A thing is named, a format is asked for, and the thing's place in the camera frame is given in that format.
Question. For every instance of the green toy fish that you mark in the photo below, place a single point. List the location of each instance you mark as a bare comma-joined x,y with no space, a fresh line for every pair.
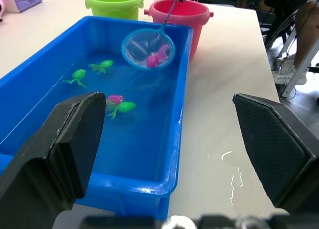
79,74
127,106
106,64

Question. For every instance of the pink toy fish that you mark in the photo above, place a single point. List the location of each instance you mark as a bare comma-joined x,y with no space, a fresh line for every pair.
153,60
115,99

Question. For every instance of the green plastic bucket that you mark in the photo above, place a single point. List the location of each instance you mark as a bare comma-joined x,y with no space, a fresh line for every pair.
112,7

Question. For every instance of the white sneaker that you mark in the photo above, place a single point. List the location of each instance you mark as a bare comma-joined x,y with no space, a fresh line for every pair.
286,73

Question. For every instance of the person's bare leg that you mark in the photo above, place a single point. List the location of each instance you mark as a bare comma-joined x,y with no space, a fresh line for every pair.
305,32

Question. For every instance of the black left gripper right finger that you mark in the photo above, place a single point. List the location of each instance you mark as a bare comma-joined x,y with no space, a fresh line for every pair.
281,154

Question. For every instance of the pink plastic bucket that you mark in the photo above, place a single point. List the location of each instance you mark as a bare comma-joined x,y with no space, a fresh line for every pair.
197,22

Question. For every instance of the blue plastic tub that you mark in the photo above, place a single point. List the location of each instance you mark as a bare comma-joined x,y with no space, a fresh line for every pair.
139,149

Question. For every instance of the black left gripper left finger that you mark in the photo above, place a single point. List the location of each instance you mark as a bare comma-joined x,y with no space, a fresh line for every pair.
45,164

